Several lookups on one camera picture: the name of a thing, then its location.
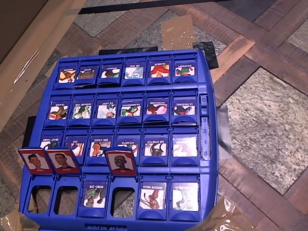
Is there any red tile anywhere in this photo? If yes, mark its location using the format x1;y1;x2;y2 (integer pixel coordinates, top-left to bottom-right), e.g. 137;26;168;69
45;148;81;176
168;176;202;222
104;147;139;179
18;147;54;177

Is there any blue Safeguard character card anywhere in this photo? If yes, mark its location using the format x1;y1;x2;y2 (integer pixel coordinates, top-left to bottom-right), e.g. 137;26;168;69
143;92;170;124

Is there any blue Ultrasonic character card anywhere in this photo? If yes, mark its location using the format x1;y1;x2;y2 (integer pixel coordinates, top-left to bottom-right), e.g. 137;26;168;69
171;91;198;125

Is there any flip tile Sir Stretch card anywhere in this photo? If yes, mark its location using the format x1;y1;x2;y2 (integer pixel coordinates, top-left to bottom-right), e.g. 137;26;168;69
140;129;169;167

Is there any flip tile Atlanta card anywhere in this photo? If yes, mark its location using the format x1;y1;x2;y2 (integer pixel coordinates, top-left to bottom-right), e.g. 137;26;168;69
115;130;141;165

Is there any flip tile faded pale card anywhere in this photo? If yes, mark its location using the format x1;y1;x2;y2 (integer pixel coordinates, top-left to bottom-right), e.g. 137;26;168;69
170;128;200;167

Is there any flip tile Bubbles card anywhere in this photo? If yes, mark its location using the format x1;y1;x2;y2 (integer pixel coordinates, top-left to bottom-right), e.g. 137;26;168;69
147;57;172;86

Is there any flip tile Mr Mist card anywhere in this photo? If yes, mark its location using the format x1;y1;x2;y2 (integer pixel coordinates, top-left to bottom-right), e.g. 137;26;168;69
121;58;148;87

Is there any flip tile Upright card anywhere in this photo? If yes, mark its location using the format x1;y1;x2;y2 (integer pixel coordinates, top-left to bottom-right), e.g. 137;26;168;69
97;59;123;87

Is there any blue Eric Eagle character card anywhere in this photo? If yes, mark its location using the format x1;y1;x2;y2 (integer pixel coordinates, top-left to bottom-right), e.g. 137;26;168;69
85;131;115;167

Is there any flip tile Gelos card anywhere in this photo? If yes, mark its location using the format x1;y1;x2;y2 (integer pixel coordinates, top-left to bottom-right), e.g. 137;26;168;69
75;60;101;88

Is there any blue Zap character card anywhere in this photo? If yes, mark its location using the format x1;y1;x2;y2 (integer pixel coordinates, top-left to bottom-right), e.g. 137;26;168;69
63;131;90;166

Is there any flip tile Shadow Ninja card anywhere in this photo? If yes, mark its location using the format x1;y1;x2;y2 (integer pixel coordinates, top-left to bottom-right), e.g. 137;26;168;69
136;177;169;221

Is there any flip tile Whoosh card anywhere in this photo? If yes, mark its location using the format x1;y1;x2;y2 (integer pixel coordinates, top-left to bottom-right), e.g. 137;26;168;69
53;62;79;90

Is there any flip tile Robo-Joe card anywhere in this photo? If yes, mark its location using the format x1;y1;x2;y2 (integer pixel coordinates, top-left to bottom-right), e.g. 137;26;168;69
77;177;109;218

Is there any blue Beast Tamer character card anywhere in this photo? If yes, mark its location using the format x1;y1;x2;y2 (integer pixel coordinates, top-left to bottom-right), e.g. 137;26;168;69
38;131;64;150

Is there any short black tape strip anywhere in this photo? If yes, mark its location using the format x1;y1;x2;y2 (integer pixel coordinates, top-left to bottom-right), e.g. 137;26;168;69
98;47;159;56

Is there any silver grey tape patch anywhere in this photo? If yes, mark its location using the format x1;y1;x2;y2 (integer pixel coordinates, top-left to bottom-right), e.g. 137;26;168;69
216;104;234;161

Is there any blue plastic guessing game board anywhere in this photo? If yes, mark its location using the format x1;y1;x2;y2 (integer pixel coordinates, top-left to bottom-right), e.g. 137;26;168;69
18;49;220;231

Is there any wide black tape patch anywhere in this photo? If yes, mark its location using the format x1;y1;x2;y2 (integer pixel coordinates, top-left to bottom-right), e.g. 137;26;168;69
192;41;220;70

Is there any square brown tape patch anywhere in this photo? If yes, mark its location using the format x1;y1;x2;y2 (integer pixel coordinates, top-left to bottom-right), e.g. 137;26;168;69
160;14;196;51

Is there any long thin black tape strip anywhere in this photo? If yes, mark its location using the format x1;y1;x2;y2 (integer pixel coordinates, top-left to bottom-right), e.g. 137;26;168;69
78;0;228;15

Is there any narrow brown tape piece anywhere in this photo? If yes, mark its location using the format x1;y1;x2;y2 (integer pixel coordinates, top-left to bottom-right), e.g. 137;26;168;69
44;55;68;78

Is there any large crumpled brown tape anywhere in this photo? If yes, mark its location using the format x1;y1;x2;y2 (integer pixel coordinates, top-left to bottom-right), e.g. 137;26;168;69
190;197;258;231

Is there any dark black tape patch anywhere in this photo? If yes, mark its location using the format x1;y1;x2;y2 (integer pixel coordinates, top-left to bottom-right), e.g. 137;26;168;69
21;116;37;149

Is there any brown cardboard box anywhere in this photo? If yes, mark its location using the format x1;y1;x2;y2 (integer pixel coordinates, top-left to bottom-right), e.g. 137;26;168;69
0;0;88;133

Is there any small crumpled brown tape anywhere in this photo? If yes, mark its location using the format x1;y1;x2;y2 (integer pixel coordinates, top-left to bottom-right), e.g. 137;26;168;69
0;199;41;231

